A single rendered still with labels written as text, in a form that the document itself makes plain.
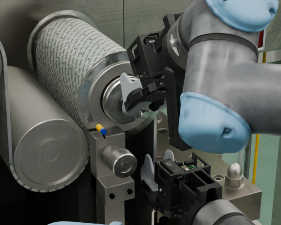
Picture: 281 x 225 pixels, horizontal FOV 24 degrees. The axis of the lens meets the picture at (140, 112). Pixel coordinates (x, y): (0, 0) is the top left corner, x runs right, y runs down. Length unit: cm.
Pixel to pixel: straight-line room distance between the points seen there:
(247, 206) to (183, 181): 24
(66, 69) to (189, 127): 44
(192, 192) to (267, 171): 244
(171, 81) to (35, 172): 29
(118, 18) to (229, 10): 68
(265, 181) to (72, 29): 228
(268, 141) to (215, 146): 302
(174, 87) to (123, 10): 53
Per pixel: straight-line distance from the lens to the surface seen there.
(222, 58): 67
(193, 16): 73
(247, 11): 68
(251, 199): 120
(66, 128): 100
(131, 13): 135
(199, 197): 94
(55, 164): 101
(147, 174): 108
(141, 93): 87
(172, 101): 84
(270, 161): 349
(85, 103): 99
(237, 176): 119
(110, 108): 98
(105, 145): 99
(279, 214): 211
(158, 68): 86
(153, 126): 107
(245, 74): 67
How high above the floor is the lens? 164
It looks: 24 degrees down
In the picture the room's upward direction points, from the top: straight up
